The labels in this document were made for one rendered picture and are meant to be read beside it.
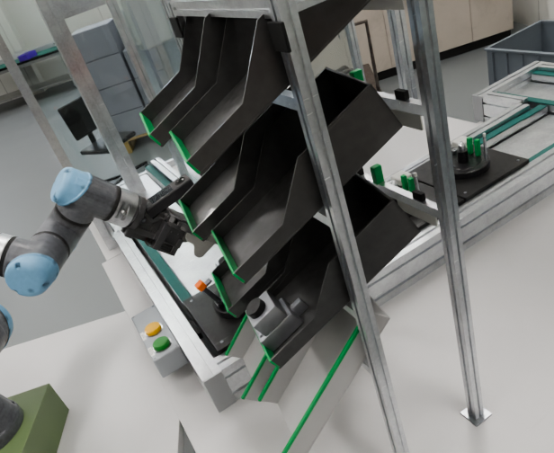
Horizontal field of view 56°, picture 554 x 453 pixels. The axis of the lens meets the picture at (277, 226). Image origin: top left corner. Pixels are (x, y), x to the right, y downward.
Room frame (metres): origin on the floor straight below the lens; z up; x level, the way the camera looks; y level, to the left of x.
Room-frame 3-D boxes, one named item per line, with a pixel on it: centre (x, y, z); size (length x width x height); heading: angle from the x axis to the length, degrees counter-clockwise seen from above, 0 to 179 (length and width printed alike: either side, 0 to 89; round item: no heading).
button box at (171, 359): (1.03, 0.37, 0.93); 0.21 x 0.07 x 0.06; 20
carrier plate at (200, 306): (1.03, 0.14, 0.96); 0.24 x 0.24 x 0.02; 20
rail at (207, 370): (1.23, 0.38, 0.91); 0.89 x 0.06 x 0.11; 20
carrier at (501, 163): (1.28, -0.56, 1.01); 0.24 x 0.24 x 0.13; 20
